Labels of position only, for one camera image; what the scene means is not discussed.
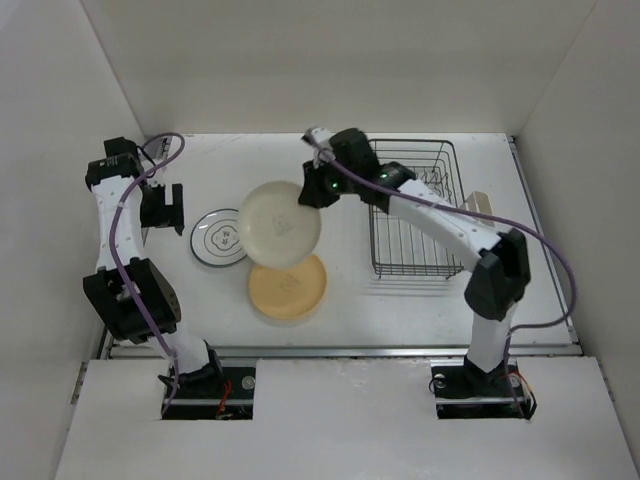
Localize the beige cutlery holder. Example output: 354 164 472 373
461 191 493 215

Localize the aluminium rail front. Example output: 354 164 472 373
69 344 584 404

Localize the grey wire dish rack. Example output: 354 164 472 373
368 138 464 279

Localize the cream white plate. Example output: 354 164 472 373
238 181 322 269

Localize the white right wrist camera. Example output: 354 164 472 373
301 127 334 163

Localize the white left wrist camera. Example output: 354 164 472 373
144 160 168 187

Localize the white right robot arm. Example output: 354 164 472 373
298 127 531 394

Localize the aluminium rail right side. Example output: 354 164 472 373
506 135 580 344

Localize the yellow plate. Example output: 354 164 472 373
248 255 328 321

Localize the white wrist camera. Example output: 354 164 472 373
144 160 168 187
301 127 334 163

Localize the aluminium rail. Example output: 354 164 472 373
506 135 580 344
69 344 584 404

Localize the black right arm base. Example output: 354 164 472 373
428 358 538 420

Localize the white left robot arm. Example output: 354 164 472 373
83 150 224 397

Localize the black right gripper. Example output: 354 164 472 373
300 153 360 207

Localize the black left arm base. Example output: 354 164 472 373
158 362 257 421

